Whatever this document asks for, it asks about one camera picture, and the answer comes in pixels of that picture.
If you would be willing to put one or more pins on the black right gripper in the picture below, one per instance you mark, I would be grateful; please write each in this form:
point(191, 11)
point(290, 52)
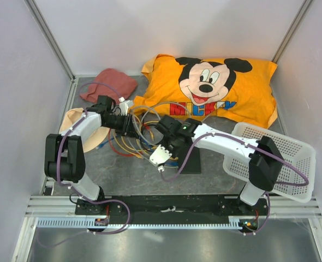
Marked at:
point(174, 152)

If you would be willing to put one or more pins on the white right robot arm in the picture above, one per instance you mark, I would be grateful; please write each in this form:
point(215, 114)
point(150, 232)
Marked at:
point(262, 156)

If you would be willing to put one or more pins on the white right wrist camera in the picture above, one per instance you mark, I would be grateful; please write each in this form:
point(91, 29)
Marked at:
point(159, 156)

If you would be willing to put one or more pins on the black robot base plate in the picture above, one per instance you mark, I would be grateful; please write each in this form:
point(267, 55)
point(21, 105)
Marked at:
point(193, 208)

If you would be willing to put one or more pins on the peach bucket hat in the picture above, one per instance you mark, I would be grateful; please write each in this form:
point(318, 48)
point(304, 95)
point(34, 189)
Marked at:
point(95, 139)

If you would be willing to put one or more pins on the orange Mickey Mouse pillow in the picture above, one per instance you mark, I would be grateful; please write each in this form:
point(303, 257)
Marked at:
point(234, 88)

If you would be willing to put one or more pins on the grey slotted cable duct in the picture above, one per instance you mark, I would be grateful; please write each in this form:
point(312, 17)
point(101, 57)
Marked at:
point(94, 223)

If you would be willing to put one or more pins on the black network switch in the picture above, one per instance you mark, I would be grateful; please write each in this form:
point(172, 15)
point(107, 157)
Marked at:
point(193, 164)

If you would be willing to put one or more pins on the red cloth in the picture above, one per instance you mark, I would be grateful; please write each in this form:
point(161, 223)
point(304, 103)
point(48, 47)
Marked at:
point(109, 82)

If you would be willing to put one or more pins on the white plastic basket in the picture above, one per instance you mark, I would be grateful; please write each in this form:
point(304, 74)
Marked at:
point(299, 154)

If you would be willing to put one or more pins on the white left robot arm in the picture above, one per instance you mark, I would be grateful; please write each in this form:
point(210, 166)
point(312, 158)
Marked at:
point(64, 152)

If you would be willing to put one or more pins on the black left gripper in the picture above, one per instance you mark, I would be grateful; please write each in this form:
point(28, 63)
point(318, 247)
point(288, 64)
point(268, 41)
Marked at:
point(127, 127)

